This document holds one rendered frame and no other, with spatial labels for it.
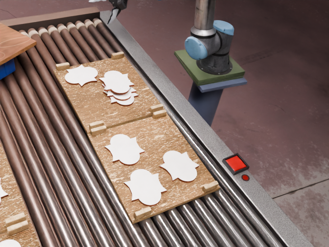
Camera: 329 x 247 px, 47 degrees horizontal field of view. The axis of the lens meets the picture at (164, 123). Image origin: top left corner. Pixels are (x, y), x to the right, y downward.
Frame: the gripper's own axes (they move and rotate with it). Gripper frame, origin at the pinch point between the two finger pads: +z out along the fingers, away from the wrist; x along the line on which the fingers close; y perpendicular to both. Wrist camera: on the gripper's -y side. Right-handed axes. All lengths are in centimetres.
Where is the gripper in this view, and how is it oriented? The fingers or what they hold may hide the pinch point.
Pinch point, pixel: (98, 14)
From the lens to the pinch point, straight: 194.2
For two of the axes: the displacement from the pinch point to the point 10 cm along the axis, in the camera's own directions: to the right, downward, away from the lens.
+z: -7.7, 6.3, 0.7
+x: -4.9, -5.3, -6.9
